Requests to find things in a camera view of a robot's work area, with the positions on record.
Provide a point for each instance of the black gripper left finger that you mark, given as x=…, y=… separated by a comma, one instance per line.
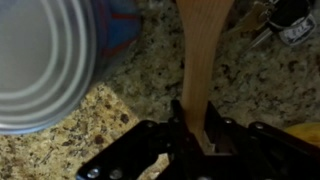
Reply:
x=139, y=148

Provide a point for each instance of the blue tin can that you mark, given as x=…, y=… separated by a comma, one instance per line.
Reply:
x=53, y=51

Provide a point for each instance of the yellow banana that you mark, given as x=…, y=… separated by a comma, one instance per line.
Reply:
x=308, y=132

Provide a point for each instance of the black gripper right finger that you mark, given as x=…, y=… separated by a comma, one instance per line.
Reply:
x=261, y=151

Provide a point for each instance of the wooden spoon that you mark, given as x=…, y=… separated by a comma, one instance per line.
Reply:
x=202, y=21

